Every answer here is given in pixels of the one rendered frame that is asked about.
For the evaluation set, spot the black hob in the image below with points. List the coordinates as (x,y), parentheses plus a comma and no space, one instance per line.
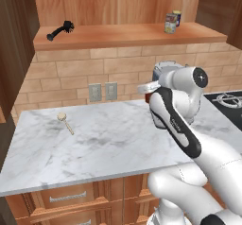
(231,109)

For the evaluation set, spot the wooden base cabinet door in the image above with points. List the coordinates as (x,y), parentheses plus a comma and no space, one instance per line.
(135,197)

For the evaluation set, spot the blue yellow can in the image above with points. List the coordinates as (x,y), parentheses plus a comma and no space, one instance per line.
(178,16)

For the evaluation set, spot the red can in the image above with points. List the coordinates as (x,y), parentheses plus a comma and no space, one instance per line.
(147,98)

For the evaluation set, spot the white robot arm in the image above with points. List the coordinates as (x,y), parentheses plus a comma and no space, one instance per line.
(217,162)

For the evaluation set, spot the wooden honey dipper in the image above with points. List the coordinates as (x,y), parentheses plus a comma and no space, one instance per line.
(66,124)

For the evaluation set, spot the open wooden wall cabinet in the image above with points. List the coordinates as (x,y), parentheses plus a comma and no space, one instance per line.
(126,35)

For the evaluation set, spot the black dish brush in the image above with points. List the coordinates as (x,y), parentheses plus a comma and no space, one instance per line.
(58,31)

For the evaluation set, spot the wooden drawer front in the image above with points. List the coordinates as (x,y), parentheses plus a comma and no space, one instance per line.
(63,218)
(67,187)

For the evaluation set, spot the white label can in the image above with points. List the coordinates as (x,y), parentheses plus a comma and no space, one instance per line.
(170,24)

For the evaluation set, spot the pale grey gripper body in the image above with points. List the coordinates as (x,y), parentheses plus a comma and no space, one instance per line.
(148,87)

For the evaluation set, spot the grey wall outlet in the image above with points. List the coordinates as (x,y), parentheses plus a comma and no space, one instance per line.
(95,92)
(111,91)

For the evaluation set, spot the dark wooden cabinet door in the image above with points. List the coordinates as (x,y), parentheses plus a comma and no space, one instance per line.
(15,46)
(220,8)

